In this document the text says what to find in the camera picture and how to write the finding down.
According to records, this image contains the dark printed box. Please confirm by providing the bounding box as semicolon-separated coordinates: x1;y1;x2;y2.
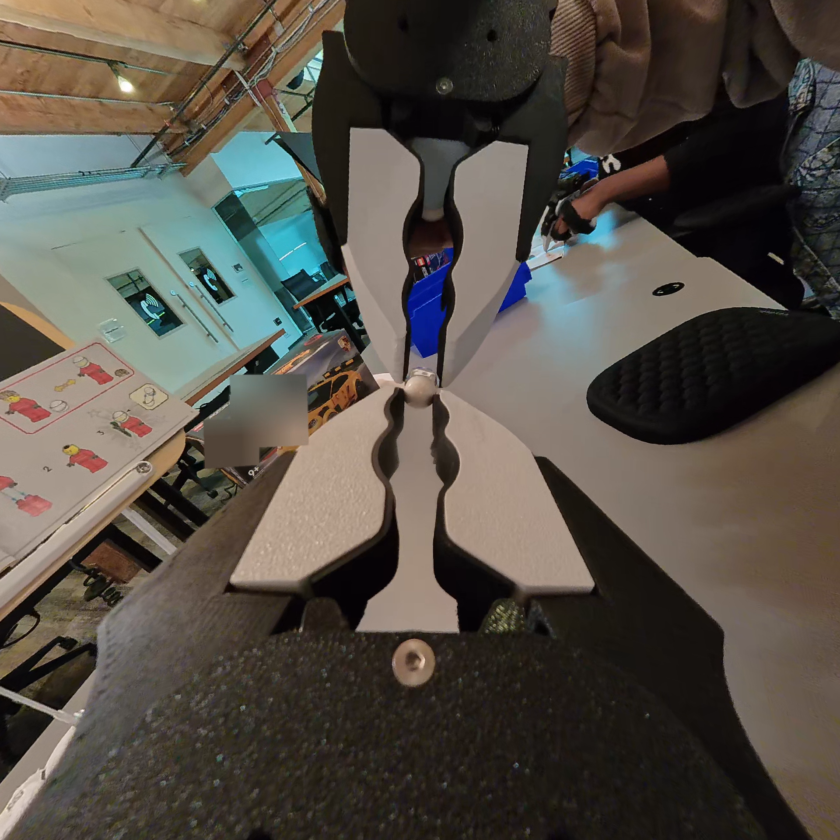
410;248;455;284

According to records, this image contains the black cloth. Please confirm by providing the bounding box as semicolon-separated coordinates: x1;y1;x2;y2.
585;306;840;447

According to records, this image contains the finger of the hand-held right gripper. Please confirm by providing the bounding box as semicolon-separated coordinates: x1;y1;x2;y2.
340;126;424;383
438;140;531;387

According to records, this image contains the person's right hand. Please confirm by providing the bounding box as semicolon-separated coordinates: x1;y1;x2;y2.
410;220;455;255

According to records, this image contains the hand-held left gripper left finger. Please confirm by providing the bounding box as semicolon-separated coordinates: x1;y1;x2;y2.
230;386;403;630

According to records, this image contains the instruction booklet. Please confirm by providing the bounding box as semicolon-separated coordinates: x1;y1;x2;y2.
0;341;198;575

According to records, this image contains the glass door with phone sign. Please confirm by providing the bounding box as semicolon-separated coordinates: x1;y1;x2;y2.
105;268;185;340
178;247;237;306

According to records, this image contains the yellow car picture box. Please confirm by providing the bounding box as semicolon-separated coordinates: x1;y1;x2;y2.
226;330;383;488

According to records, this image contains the person's right forearm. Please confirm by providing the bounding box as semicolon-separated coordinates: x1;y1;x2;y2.
550;0;840;160

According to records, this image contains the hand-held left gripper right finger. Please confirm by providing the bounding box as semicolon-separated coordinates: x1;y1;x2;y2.
432;390;598;630

